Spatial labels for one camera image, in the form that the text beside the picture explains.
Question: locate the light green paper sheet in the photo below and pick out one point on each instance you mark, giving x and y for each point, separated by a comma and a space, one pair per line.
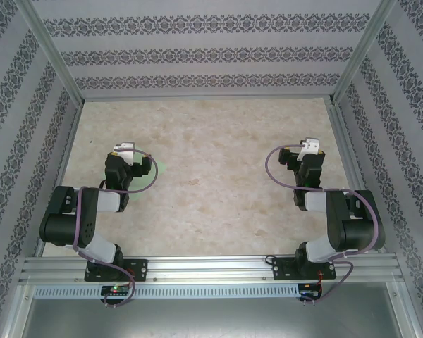
144, 184

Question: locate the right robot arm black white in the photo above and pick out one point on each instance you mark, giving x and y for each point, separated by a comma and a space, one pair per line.
356, 229

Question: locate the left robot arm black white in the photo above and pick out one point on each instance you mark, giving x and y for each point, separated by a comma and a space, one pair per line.
67, 225

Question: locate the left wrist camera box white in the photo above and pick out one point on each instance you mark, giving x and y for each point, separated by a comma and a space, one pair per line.
125, 149

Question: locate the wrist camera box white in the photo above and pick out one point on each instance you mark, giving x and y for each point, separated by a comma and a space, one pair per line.
125, 149
310, 146

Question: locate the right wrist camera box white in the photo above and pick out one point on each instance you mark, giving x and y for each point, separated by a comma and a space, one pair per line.
310, 146

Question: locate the aluminium side rail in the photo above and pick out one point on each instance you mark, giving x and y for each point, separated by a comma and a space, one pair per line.
64, 165
352, 176

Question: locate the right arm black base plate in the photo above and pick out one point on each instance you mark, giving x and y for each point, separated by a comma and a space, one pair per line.
282, 269

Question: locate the aluminium frame post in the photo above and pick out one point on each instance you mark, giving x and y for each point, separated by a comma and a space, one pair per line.
363, 45
49, 45

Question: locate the aluminium mounting rail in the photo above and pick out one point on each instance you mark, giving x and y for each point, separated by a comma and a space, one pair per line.
211, 267

